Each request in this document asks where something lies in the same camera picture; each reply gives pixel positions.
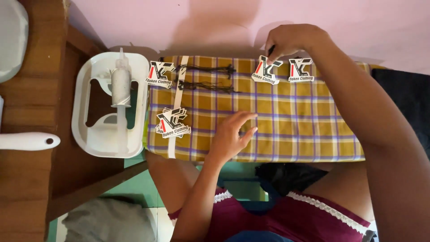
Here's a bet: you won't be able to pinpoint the person's right leg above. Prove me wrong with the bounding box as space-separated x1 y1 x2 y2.
302 161 375 223

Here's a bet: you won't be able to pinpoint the maroon shorts with lace trim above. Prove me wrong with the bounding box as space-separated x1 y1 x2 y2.
168 189 376 242

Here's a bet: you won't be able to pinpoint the white strap band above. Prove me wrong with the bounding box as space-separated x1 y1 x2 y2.
168 55 189 159

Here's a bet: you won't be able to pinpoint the white plastic tray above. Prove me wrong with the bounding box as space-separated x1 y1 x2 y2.
71 51 150 159

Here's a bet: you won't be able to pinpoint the blue shirt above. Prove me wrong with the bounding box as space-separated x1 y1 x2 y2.
224 231 294 242

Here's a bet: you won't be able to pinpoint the black plastic bag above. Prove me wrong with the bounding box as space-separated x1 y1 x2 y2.
255 163 329 197

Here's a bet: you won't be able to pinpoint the black cloth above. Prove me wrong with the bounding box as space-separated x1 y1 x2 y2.
371 69 430 160

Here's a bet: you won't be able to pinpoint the white plastic handle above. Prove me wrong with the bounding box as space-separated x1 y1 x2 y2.
0 132 61 151

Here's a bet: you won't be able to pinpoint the blue stool frame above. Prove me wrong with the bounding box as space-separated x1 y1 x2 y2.
216 177 280 213

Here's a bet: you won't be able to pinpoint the person's right hand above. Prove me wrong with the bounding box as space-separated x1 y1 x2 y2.
264 24 332 66

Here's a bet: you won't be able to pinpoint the gray cloth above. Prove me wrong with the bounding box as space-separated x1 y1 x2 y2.
62 197 157 242

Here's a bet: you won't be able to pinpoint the brown wooden furniture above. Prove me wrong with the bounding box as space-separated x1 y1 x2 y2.
0 0 148 242

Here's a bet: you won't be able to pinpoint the person's left hand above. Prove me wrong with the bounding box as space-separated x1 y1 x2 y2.
206 112 259 165

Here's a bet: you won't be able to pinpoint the stack of printed hang tags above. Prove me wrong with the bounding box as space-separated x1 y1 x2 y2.
155 107 191 139

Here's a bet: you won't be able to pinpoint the white black red hang tag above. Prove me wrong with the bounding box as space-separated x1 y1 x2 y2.
288 58 315 83
251 55 284 85
145 60 176 89

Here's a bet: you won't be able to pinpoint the person's leg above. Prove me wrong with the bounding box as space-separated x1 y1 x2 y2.
302 161 375 223
146 151 203 216

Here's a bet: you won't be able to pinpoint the white plastic container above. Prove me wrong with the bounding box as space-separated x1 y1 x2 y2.
0 0 29 84

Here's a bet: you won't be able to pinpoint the yellow plaid cloth-covered board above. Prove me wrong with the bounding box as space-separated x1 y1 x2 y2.
146 55 371 163

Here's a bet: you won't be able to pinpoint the person's left leg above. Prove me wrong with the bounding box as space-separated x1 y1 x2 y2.
146 151 203 216

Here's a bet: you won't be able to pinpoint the black string bundle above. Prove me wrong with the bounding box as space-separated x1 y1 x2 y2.
177 80 241 95
175 63 237 80

